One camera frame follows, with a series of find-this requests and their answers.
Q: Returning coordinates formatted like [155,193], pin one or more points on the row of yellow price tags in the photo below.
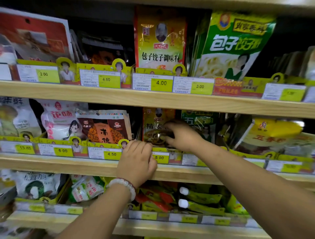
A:
[61,150]
[101,79]

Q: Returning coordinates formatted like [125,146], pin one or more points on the person's right forearm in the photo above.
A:
[261,187]

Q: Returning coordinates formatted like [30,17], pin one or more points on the yellow vegetable food packet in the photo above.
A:
[152,120]

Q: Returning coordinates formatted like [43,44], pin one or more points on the green dumpling food packet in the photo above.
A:
[231,47]

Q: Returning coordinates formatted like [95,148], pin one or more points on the wooden store shelving with goods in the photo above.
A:
[147,98]

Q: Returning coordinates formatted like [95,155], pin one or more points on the yellow dumpling seasoning packets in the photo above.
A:
[160,39]

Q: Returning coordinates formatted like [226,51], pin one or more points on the green five spice packets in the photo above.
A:
[202,123]

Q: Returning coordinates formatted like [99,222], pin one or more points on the white pink packet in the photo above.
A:
[59,120]

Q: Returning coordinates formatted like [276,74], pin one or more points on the white plastic packet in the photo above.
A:
[17,118]

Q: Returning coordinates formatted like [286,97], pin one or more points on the person's left forearm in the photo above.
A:
[93,214]

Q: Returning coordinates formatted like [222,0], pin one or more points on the person's right hand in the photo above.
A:
[184,137]

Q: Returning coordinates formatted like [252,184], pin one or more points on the brown orange packet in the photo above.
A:
[103,49]

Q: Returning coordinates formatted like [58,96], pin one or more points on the yellow seasoning packet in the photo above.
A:
[268,133]

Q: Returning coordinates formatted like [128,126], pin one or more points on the red white flat packet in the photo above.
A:
[34,34]

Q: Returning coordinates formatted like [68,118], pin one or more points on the rows of assorted seasoning packets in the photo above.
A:
[34,184]

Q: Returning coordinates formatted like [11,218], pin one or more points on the red brown clear packet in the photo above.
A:
[103,129]

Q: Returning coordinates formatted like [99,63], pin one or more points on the person's left hand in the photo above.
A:
[138,162]

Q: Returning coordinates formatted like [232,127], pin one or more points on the pale yellow packet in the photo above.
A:
[300,145]

